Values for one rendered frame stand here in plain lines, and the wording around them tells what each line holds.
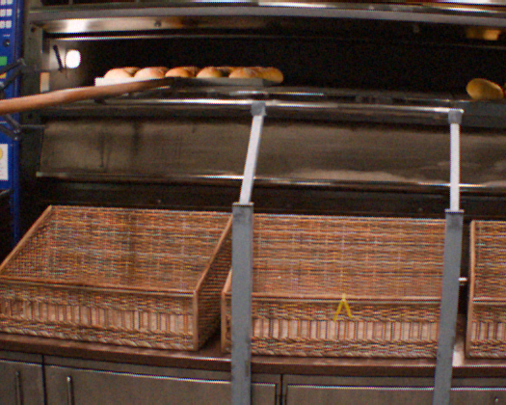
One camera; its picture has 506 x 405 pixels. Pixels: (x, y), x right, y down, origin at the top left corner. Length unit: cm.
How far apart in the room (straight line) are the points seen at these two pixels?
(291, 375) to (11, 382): 73
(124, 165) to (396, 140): 75
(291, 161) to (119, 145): 48
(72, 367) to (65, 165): 71
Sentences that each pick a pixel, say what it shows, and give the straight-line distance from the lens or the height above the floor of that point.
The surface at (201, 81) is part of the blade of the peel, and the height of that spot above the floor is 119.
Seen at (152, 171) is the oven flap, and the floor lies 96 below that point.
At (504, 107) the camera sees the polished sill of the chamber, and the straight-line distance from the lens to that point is 313.
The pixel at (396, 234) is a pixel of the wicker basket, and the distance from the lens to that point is 312.
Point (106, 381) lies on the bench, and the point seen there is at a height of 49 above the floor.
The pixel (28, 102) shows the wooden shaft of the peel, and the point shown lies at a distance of 237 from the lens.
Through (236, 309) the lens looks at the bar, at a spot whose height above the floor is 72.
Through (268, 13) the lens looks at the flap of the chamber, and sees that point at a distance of 301.
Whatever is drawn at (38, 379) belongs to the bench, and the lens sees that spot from 287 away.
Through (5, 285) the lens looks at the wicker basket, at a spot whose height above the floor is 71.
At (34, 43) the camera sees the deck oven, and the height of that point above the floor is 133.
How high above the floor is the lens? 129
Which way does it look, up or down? 7 degrees down
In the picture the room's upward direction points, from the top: 1 degrees clockwise
